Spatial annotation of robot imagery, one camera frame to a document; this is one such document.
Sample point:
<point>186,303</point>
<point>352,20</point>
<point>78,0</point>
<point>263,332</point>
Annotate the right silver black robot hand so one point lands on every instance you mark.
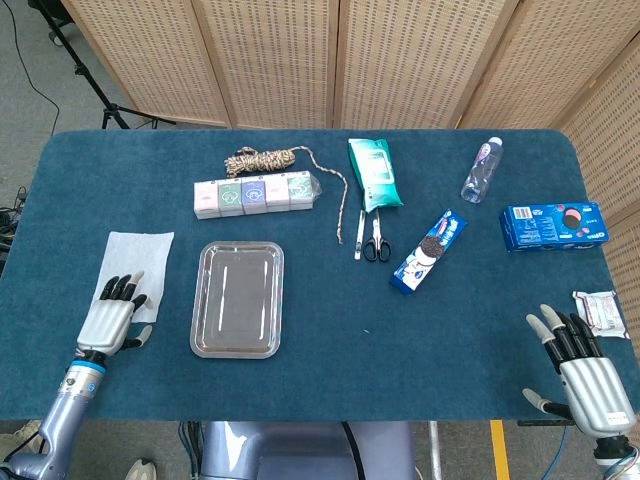
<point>595,395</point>

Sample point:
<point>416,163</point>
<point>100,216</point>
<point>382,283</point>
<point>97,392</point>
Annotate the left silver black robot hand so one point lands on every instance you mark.
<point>105,325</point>

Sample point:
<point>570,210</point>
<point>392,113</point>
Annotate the white paper napkin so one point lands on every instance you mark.
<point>140,255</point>

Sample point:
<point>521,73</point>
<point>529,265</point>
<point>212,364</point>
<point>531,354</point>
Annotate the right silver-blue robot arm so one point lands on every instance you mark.
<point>612,452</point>

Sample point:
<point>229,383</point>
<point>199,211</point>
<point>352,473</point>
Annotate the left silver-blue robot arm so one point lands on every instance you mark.
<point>70,400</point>

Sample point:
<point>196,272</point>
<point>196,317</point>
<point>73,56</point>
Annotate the stainless steel rectangular tray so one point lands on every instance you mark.
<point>237,300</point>

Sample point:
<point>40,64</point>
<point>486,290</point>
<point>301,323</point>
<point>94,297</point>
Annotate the white snack wrapper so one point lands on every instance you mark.
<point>600,310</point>

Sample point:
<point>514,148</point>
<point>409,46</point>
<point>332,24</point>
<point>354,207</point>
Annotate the white shoe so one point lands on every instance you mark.
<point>141,470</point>
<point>27,434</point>

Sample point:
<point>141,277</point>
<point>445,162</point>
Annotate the metal table leg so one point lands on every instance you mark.
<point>435,450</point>

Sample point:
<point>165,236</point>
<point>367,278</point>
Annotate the wide blue cookie box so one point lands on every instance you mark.
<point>550,227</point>

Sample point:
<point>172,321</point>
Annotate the pocket tissue multipack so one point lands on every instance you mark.
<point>255,197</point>

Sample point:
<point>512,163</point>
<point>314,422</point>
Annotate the long slim blue cookie box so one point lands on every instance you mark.
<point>430,252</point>

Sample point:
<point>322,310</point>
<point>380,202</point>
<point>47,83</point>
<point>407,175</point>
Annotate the blue table cloth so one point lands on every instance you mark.
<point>325,375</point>

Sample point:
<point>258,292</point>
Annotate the silver-blue robot torso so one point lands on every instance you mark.
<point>300,450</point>

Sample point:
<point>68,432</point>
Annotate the wicker folding screen panel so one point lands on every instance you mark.
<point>150,55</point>
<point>420,60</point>
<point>275,60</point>
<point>612,150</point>
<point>545,65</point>

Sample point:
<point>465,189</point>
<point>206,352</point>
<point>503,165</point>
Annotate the clear plastic bottle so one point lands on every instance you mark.
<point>480,175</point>

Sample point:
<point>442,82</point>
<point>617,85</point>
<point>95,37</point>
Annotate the black tripod stand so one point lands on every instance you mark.
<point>85,75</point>

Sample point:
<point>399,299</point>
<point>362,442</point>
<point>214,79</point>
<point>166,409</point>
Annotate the slim utility knife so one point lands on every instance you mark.
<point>359,235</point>

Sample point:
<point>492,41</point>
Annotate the green wet wipes pack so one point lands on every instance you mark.
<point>377,175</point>

